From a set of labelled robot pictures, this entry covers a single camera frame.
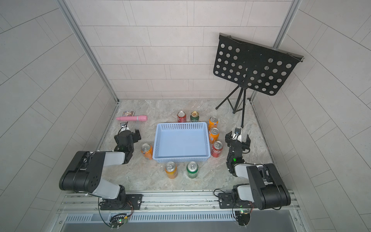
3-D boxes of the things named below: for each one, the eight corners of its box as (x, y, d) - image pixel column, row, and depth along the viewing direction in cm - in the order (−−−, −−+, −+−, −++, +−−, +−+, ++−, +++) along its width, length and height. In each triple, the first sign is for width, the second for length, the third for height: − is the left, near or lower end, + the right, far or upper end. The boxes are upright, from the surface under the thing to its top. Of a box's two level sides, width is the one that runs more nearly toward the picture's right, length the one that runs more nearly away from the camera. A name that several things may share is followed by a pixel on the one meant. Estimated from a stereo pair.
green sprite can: (187, 178, 80) (186, 172, 72) (187, 168, 84) (186, 161, 75) (197, 178, 80) (198, 172, 72) (197, 168, 84) (198, 161, 75)
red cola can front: (210, 157, 88) (212, 150, 80) (210, 148, 92) (211, 140, 83) (221, 157, 88) (224, 150, 80) (219, 148, 92) (222, 140, 83)
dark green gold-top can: (190, 126, 103) (190, 117, 94) (190, 120, 106) (190, 111, 98) (198, 126, 103) (199, 118, 94) (198, 120, 106) (199, 111, 98)
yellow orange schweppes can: (167, 179, 80) (164, 173, 72) (168, 168, 84) (166, 161, 75) (176, 179, 80) (175, 173, 72) (177, 168, 84) (175, 161, 75)
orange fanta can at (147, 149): (144, 159, 87) (139, 152, 78) (146, 151, 90) (142, 143, 82) (154, 159, 87) (150, 152, 79) (155, 151, 90) (152, 143, 82)
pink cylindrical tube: (118, 121, 105) (116, 118, 103) (119, 117, 107) (117, 115, 105) (147, 121, 105) (146, 118, 103) (148, 118, 107) (147, 115, 105)
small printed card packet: (122, 116, 108) (121, 114, 106) (124, 112, 111) (123, 110, 109) (133, 116, 108) (132, 114, 106) (134, 112, 111) (133, 110, 109)
